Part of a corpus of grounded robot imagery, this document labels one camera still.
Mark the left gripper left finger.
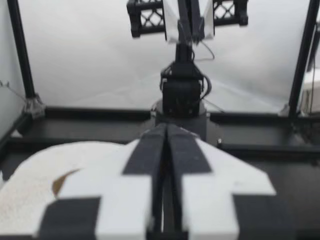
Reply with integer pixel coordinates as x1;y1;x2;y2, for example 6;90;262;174
32;123;168;240

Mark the black frame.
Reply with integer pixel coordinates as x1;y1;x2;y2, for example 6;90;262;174
0;0;320;161

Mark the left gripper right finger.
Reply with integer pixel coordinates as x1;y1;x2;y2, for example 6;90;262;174
166;123;299;240

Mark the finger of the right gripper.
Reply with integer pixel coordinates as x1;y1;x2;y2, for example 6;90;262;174
163;0;192;46
190;0;216;43

